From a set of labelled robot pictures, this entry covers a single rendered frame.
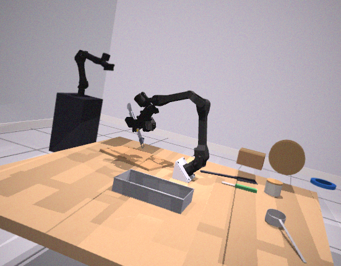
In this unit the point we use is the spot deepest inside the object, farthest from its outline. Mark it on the light brown wooden board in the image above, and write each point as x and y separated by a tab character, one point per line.
137	157

